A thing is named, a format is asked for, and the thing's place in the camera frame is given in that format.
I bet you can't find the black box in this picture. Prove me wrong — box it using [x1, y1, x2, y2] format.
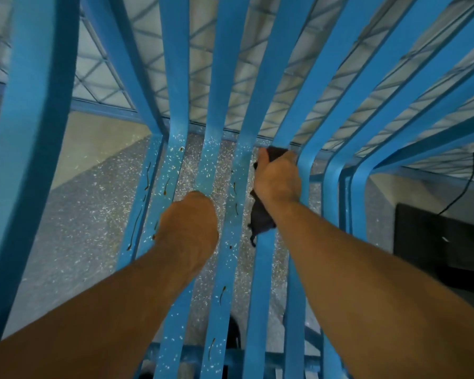
[393, 203, 474, 297]

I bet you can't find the person's black shoe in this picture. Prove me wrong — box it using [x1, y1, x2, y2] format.
[226, 315, 242, 352]

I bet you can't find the person's left hand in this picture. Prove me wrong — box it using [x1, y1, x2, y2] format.
[154, 190, 220, 273]

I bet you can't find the person's left forearm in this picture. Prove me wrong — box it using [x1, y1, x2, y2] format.
[0, 241, 201, 379]

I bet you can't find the dark cleaning cloth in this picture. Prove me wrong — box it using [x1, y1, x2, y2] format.
[248, 146, 289, 247]

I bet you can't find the person's right forearm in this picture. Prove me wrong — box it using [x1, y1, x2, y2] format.
[261, 196, 474, 379]

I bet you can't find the wire mesh panel blue frame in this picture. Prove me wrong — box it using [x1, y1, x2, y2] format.
[0, 0, 474, 186]

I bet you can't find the person's right hand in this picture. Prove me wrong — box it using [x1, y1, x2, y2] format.
[253, 148, 303, 206]

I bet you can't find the blue slatted metal frame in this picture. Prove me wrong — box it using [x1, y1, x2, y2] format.
[0, 0, 474, 379]

